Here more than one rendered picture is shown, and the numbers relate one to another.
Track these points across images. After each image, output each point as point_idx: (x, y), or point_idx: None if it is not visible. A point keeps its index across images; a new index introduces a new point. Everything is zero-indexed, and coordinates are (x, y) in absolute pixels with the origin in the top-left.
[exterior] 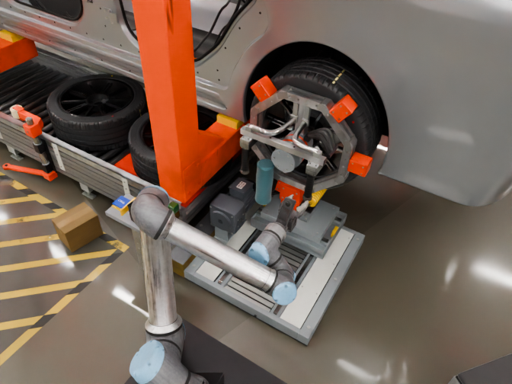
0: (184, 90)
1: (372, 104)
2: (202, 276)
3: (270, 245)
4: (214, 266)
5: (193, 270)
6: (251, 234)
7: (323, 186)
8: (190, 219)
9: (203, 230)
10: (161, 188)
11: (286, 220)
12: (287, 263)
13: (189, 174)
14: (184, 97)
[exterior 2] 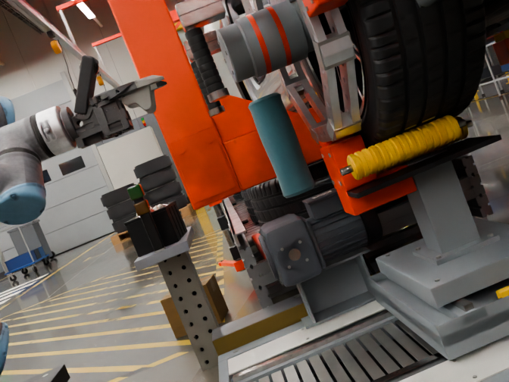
0: (135, 6)
1: None
2: (224, 366)
3: (3, 129)
4: (257, 355)
5: (228, 356)
6: (366, 315)
7: (327, 99)
8: (274, 280)
9: (291, 302)
10: (0, 96)
11: (76, 98)
12: (23, 167)
13: (188, 153)
14: (138, 17)
